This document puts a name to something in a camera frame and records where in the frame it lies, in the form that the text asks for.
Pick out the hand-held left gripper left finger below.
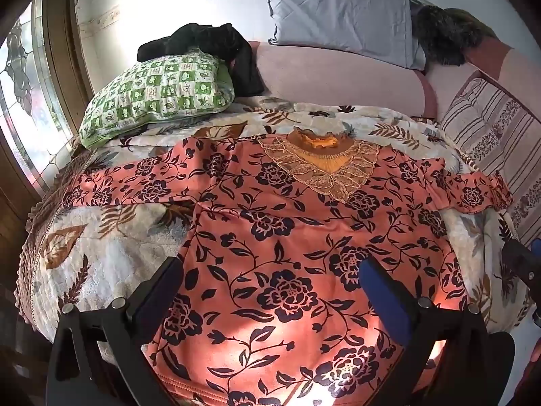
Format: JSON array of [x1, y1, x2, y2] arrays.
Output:
[[46, 256, 184, 406]]

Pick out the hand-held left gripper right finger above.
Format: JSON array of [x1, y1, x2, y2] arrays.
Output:
[[360, 257, 516, 406]]

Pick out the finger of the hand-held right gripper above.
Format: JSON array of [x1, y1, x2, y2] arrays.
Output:
[[503, 237, 541, 305]]

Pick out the orange floral shirt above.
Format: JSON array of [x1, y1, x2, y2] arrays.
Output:
[[61, 129, 514, 406]]

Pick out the leaf print blanket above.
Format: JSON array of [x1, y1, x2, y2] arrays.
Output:
[[15, 97, 535, 347]]

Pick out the striped cushion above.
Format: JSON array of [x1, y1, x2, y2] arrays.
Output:
[[437, 72, 541, 246]]

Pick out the green checked pillow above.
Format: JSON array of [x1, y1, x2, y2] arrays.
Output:
[[79, 51, 235, 150]]

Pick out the dark furry cushion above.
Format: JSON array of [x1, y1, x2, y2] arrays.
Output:
[[412, 5, 499, 66]]

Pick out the stained glass window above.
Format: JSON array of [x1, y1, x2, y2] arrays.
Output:
[[0, 0, 81, 195]]

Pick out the black cloth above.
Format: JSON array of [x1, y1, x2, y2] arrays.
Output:
[[136, 23, 266, 98]]

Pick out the grey-blue pillow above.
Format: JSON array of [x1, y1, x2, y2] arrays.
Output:
[[265, 0, 427, 72]]

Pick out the wooden window frame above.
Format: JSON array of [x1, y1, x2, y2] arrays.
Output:
[[0, 0, 94, 229]]

